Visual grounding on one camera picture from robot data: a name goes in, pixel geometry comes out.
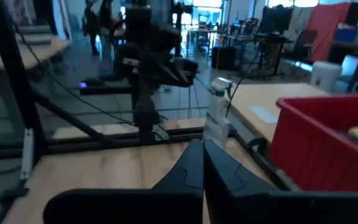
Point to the black office chair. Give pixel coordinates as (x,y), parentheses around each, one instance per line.
(306,43)

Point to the black background desk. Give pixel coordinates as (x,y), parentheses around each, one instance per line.
(259,39)

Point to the blue storage bin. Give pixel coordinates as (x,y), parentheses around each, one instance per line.
(346,33)

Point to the white plastic bucket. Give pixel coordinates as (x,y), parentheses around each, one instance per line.
(325,76)

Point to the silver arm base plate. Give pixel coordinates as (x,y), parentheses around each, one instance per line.
(162,133)

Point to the red fabric partition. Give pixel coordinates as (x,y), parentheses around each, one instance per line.
(328,28)

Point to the black computer monitor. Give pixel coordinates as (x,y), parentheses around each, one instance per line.
(275,18)

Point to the clear spray bottle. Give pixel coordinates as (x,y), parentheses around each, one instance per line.
(217,121)

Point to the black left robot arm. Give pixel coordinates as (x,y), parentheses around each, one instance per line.
(145,105)

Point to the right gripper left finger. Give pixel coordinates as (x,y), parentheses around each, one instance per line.
(151,205)

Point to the black floor cabinet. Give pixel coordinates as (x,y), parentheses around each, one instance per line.
(224,58)

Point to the light wooden background desk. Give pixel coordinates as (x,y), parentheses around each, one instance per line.
(20,57)

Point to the person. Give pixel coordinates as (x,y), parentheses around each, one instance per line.
(91,28)

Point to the black box purple indicator light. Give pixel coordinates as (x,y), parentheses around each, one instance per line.
(104,90)

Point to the red plastic bin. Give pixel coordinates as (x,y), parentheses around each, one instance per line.
(315,149)

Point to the grey laptop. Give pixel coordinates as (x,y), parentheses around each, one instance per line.
(34,35)

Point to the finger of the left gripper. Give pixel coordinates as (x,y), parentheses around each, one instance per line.
(186,67)
(179,80)

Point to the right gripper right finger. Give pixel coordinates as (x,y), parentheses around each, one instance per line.
(259,205)

